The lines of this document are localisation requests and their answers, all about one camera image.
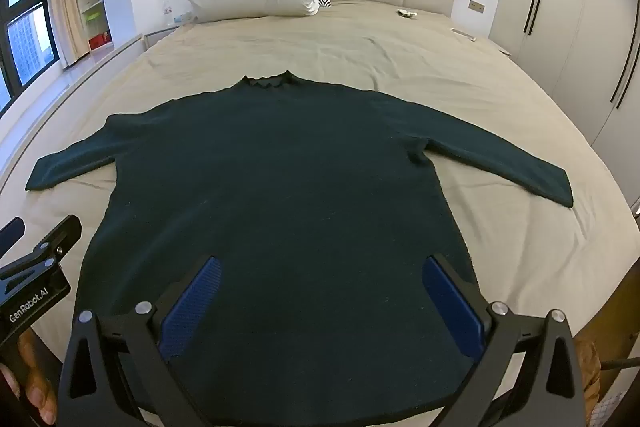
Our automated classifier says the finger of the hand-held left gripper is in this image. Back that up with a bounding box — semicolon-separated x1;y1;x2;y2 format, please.
0;214;82;292
0;217;26;255

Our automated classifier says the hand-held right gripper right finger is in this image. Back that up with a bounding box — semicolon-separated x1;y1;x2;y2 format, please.
422;254;587;427

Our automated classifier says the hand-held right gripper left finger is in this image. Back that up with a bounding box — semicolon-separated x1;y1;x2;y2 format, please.
57;255;223;427

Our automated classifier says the dark green sweater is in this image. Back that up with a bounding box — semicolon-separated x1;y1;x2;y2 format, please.
26;74;574;427

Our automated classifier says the person's left hand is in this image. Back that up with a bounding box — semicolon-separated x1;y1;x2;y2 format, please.
0;332;60;425

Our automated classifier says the white window ledge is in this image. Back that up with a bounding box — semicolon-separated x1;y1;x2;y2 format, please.
0;34;143;142

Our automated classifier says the black framed window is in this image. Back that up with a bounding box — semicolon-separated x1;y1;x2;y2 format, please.
0;0;58;118

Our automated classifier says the bed with beige sheet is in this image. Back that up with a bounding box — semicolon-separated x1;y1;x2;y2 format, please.
0;0;640;427

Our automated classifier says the white wardrobe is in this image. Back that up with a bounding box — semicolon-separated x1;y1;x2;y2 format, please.
490;0;640;148

